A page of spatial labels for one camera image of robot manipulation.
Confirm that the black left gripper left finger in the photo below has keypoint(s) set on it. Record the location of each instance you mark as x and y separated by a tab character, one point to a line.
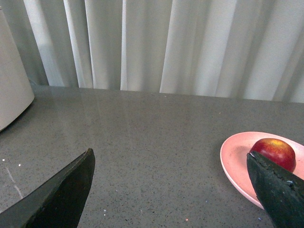
57	203

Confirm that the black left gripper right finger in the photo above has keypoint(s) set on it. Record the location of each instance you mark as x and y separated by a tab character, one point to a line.
280	192

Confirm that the red yellow apple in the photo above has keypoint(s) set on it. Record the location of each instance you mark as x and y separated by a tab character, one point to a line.
277	151

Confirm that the pink round plate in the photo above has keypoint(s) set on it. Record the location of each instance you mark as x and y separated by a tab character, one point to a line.
233	156

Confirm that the white rounded appliance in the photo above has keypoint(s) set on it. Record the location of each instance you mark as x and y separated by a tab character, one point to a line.
16	93

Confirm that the white pleated curtain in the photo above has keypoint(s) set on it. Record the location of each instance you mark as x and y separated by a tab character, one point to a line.
251	49

